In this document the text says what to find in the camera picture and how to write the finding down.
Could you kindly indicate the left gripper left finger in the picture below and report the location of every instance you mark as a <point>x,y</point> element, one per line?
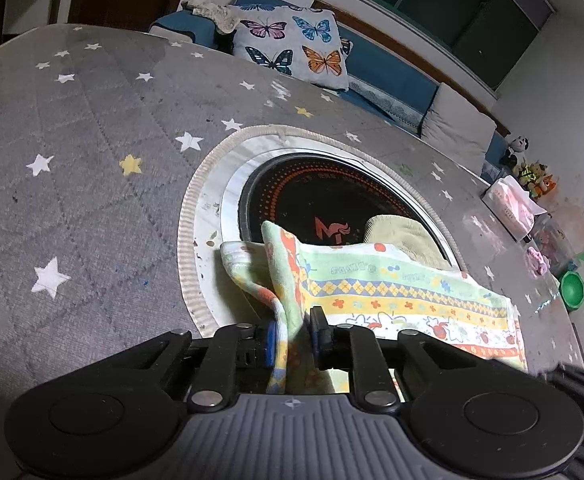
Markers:
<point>237,359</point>

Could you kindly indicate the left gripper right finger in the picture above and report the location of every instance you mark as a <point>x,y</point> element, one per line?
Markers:
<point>354,349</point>

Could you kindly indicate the colourful patterned children's pants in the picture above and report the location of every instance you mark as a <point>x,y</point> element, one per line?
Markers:
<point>381,284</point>

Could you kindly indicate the green plastic bowl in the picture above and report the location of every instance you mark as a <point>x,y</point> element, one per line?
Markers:
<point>572,290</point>

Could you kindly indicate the round black table heater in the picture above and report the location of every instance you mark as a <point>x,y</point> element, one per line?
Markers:
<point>318,188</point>

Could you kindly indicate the pink tissue box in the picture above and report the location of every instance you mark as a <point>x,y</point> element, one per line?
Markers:
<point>512,206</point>

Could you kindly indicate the orange plush toys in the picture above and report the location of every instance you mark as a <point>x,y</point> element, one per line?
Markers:
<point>536,179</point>

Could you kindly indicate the panda plush toy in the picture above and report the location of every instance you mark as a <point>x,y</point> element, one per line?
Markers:
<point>515,152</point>

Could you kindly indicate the beige cushion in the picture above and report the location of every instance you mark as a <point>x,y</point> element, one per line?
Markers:
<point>454,127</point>

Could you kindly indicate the grey star-patterned table cover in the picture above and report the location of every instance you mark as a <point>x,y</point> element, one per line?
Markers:
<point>102,129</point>

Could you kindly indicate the butterfly print pillow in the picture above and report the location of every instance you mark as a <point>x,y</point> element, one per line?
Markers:
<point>303,43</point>

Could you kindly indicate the cream cloth on armrest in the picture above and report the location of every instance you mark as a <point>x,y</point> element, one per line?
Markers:
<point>225,18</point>

